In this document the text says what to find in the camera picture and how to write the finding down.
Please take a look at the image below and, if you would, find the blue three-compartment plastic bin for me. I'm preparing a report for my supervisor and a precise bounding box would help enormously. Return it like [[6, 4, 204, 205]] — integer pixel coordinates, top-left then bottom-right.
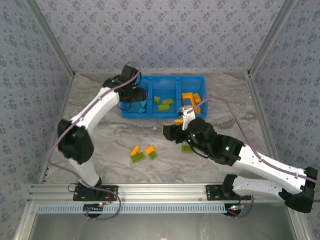
[[120, 74, 208, 120]]

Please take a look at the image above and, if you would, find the orange lego window frame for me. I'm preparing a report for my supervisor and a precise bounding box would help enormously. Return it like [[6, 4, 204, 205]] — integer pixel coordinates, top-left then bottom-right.
[[181, 92, 196, 109]]

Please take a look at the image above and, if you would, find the black controller board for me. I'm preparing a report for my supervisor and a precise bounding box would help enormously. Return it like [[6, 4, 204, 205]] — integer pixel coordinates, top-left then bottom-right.
[[224, 203, 243, 217], [83, 203, 105, 218]]

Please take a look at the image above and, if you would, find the grey metal panel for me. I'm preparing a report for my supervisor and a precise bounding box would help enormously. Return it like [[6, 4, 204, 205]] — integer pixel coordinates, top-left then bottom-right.
[[28, 202, 296, 240]]

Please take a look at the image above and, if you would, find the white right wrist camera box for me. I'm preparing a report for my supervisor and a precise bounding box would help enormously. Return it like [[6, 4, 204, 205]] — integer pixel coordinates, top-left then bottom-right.
[[177, 104, 196, 131]]

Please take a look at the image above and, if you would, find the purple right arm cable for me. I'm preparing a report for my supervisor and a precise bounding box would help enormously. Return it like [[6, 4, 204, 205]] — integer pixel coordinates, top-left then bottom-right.
[[188, 96, 320, 221]]

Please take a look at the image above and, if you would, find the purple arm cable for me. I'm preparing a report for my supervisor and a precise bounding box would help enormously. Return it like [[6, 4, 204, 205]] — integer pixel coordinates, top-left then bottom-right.
[[188, 96, 320, 221], [47, 61, 142, 221]]

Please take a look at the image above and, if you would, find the aluminium mounting rail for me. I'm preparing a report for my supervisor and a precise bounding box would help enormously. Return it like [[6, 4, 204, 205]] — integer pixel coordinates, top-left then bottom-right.
[[27, 182, 301, 202]]

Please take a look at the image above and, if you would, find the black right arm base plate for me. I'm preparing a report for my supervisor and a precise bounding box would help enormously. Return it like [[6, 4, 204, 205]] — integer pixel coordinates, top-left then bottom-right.
[[205, 184, 252, 202]]

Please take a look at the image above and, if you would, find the aluminium table side rail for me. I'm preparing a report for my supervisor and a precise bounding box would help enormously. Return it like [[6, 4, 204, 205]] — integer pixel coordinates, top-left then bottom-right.
[[245, 73, 286, 183]]

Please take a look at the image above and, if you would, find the slotted grey cable duct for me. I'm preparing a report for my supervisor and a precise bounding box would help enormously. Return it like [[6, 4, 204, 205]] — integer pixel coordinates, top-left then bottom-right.
[[36, 202, 230, 215]]

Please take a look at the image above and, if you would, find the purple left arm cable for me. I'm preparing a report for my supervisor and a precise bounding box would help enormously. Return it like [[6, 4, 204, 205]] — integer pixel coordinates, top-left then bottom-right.
[[47, 61, 142, 221]]

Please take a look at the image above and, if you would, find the aluminium frame post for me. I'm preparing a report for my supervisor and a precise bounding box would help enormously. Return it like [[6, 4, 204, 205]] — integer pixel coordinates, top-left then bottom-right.
[[247, 0, 300, 77], [24, 0, 77, 77]]

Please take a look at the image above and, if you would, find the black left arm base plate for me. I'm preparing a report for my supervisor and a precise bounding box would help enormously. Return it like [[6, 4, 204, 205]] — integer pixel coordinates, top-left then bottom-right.
[[72, 184, 119, 202]]

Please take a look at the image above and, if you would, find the aluminium lower frame rail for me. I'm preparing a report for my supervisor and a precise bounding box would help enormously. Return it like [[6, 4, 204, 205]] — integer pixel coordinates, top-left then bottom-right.
[[286, 202, 311, 240], [12, 202, 38, 240]]

